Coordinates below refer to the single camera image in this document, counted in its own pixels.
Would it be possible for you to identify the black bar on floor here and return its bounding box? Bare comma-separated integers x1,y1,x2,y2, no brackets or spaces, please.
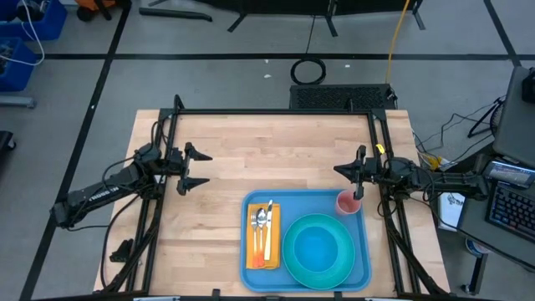
138,7,213,23

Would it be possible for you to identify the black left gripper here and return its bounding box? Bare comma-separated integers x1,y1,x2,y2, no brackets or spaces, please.
166,141,214,197

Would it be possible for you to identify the pink cup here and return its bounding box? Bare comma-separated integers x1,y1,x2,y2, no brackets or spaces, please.
335,189,363,217

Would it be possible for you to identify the coiled black cable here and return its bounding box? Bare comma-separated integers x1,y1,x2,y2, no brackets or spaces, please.
290,57,328,86

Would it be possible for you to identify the blue and white tape roll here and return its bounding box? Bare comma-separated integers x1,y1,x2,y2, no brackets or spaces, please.
465,237,489,257

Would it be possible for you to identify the orange and black object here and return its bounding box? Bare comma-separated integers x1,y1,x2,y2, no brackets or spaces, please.
74,0,122,22

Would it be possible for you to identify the yellow cloth napkin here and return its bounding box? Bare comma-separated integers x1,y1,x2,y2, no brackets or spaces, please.
245,202,282,270

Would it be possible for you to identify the spoon with orange handle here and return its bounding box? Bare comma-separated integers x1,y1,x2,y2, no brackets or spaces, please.
255,207,268,268

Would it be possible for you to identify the black left arm base cable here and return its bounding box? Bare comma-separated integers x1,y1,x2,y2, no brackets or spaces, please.
99,194,141,289

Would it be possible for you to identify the small blue storage bin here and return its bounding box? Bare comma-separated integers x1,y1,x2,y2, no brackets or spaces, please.
0,37,39,93

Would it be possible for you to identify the teal round plate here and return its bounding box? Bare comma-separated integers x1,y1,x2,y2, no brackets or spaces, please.
282,212,356,290

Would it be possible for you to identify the grey equipment cart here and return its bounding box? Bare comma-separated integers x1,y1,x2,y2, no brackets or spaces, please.
457,65,535,268

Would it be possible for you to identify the blue plastic tray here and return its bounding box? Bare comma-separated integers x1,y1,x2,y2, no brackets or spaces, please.
239,188,372,293

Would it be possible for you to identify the black table clamp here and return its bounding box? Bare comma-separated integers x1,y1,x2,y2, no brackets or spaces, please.
109,237,135,263

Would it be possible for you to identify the black backlit keyboard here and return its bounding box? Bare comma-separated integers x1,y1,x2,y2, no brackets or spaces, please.
484,182,535,243

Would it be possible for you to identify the blue bowl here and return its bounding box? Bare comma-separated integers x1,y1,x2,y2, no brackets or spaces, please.
292,225,340,273

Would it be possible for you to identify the white printed box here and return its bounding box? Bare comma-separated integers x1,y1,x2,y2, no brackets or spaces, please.
436,191,469,232

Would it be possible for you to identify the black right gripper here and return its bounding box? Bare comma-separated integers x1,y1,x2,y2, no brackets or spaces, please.
333,145,396,202

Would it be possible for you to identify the white cable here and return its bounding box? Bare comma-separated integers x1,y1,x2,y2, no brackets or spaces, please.
0,0,46,67

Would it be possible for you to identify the large blue storage bin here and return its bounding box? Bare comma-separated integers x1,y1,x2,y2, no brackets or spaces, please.
0,0,68,42

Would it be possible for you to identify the thin black cable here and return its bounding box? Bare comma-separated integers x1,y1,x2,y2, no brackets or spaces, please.
306,14,317,55

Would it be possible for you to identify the fork with orange handle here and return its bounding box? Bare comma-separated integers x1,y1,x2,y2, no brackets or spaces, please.
249,212,260,268

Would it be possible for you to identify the black partition screen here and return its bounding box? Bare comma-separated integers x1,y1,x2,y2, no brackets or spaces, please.
196,0,426,38

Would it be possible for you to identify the knife with yellow handle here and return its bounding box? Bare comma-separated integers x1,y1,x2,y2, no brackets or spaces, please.
263,199,274,261

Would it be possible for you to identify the black perforated box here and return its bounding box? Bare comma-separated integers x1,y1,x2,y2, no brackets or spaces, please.
288,83,398,112

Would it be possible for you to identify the yellow cable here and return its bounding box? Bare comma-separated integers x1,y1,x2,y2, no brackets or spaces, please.
384,0,413,84

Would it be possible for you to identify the black metal table frame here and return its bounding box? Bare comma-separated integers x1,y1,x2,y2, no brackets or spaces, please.
99,94,452,300

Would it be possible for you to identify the phone with lit screen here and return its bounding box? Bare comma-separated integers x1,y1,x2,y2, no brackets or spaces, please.
480,160,535,189

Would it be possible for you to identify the grey metal bar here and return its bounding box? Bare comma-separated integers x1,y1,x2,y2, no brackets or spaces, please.
0,94,37,110

